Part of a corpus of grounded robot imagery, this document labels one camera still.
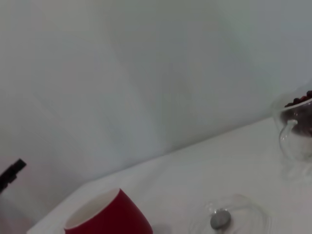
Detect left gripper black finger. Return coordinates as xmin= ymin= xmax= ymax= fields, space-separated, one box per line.
xmin=0 ymin=158 xmax=27 ymax=194

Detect small clear glass saucer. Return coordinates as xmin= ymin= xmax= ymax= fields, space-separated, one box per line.
xmin=189 ymin=194 xmax=272 ymax=234

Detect red ceramic mug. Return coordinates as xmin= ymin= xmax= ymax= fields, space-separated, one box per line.
xmin=63 ymin=187 xmax=154 ymax=234

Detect pile of coffee beans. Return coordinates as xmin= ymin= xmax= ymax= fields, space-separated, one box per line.
xmin=280 ymin=90 xmax=312 ymax=136

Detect clear glass cup with handle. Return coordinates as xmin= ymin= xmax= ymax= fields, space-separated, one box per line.
xmin=272 ymin=84 xmax=312 ymax=162

